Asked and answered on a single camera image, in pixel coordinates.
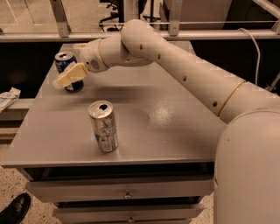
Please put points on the metal railing frame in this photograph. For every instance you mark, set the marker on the metal railing frame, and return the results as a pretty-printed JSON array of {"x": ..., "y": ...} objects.
[{"x": 82, "y": 20}]

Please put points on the grey drawer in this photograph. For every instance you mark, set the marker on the grey drawer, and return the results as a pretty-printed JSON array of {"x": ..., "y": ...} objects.
[
  {"x": 128, "y": 214},
  {"x": 121, "y": 188}
]

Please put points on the white plastic packet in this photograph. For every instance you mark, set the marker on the white plastic packet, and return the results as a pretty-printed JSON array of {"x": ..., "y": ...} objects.
[{"x": 8, "y": 98}]

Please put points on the silver soda can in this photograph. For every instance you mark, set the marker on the silver soda can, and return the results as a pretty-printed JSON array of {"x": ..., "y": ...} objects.
[{"x": 103, "y": 121}]

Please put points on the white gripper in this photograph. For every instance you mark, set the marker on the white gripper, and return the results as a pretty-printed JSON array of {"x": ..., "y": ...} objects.
[{"x": 90, "y": 57}]

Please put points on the upper grey drawer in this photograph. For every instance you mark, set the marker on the upper grey drawer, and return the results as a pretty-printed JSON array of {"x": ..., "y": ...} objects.
[{"x": 121, "y": 188}]

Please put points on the grey drawer cabinet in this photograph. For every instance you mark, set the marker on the grey drawer cabinet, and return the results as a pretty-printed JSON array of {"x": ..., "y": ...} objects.
[{"x": 163, "y": 130}]

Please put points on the blue pepsi can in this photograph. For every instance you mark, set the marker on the blue pepsi can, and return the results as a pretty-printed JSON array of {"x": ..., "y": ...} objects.
[{"x": 62, "y": 60}]

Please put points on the black leather shoe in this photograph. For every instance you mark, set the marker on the black leather shoe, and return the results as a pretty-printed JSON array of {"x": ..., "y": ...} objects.
[{"x": 15, "y": 212}]

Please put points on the lower grey drawer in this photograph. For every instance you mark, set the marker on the lower grey drawer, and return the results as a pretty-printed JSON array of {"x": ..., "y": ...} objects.
[{"x": 128, "y": 214}]

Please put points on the black office chair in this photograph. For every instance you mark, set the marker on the black office chair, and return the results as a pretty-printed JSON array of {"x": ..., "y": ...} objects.
[{"x": 117, "y": 12}]

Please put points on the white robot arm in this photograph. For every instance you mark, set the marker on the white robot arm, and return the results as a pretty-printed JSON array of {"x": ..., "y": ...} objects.
[{"x": 247, "y": 162}]

